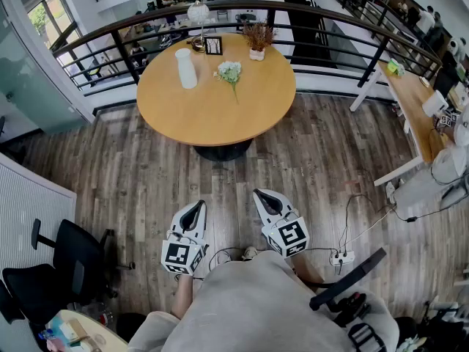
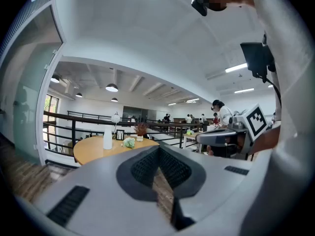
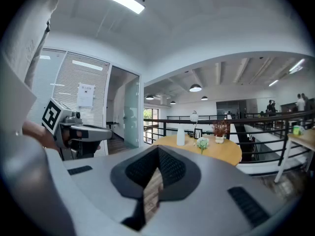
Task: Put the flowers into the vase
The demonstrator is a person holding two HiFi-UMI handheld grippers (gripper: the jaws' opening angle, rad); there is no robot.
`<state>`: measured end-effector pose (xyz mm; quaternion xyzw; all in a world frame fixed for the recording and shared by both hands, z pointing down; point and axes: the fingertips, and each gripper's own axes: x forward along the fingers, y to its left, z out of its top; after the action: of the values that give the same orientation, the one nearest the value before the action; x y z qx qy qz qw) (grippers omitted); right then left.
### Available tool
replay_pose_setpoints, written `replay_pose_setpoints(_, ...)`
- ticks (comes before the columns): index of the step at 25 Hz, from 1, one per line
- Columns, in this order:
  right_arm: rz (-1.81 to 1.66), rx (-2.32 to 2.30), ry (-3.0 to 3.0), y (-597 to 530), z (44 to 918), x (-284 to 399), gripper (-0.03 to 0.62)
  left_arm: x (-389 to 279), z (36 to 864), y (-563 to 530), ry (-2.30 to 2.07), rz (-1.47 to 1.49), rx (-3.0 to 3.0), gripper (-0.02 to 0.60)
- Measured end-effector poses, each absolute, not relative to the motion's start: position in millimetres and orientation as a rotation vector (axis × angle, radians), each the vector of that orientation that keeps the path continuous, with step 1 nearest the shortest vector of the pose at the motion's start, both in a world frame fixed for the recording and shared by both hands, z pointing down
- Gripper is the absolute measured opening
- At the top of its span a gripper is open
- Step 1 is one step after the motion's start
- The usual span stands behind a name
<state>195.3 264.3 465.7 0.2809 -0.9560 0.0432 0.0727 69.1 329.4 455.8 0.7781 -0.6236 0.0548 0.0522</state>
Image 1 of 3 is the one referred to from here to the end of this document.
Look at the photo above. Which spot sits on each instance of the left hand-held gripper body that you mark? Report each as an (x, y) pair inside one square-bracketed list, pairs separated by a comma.
[(181, 255)]

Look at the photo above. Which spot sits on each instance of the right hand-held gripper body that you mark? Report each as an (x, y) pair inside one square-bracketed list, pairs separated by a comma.
[(289, 235)]

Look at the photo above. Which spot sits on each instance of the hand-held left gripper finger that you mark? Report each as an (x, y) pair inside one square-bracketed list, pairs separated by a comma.
[(185, 211), (203, 218)]

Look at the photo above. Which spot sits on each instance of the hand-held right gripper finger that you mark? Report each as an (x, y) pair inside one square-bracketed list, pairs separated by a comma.
[(280, 200), (261, 211)]

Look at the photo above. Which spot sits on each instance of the white artificial flowers bouquet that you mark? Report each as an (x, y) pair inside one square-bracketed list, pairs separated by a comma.
[(230, 72)]

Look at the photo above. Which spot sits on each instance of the white ceramic vase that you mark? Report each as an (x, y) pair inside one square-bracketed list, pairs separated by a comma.
[(186, 70)]

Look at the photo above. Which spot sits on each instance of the person's left forearm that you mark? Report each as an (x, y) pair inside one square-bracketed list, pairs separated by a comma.
[(182, 295)]

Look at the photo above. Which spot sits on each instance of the person's right forearm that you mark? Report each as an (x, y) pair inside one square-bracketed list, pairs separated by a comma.
[(309, 270)]

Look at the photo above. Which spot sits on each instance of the person's beige shoe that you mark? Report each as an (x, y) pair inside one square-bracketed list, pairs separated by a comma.
[(250, 253)]

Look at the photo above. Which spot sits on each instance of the white power strip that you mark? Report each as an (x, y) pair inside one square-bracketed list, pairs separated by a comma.
[(342, 258)]

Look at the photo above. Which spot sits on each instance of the black chair armrest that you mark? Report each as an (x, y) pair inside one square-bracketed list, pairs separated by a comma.
[(348, 279)]

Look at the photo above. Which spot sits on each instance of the person's grey shirt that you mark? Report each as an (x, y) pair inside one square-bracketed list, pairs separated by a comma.
[(256, 306)]

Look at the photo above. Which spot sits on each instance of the round wooden table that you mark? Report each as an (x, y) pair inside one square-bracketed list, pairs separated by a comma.
[(205, 116)]

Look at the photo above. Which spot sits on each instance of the black office chair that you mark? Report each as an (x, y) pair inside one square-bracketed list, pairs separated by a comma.
[(69, 266)]

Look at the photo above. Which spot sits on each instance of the small light wooden table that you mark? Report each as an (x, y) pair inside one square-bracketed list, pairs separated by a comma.
[(91, 334)]

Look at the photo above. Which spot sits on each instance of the white ribbed panel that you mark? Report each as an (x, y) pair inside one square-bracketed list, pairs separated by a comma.
[(25, 211)]

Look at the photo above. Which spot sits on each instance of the dried grass in white pot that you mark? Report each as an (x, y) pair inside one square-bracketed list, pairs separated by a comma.
[(258, 39)]

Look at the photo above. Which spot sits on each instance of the black railing with wooden handrail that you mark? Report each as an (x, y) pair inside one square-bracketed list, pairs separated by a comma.
[(124, 57)]

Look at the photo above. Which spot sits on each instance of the long wooden desk white legs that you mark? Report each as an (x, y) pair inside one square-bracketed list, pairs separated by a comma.
[(412, 97)]

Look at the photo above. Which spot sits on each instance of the black bag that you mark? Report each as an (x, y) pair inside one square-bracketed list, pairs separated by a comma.
[(436, 328)]

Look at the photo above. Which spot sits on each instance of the green tissue box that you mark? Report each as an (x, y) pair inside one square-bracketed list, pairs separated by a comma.
[(395, 67)]

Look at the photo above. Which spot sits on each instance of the white boxy appliance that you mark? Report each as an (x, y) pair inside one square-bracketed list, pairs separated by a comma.
[(434, 103)]

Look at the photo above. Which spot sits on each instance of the white globe table lamp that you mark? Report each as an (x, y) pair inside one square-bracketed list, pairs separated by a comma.
[(198, 12)]

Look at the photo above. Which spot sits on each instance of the black picture frame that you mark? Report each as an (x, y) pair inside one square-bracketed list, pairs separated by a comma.
[(214, 45)]

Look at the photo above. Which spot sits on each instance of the window with dark frame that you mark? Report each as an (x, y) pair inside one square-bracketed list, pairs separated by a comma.
[(55, 17)]

